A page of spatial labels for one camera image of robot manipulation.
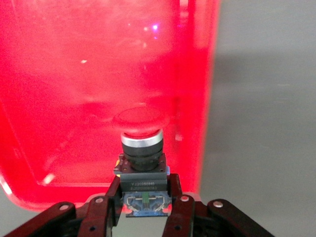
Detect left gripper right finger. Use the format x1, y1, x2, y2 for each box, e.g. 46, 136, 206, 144
161, 172, 276, 237

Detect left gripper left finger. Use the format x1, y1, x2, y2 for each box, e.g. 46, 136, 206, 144
2, 172, 123, 237

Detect red push button switch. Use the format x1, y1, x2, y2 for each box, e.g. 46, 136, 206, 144
113, 107, 172, 218

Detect red plastic tray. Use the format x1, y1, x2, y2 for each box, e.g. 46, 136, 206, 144
0, 0, 222, 213

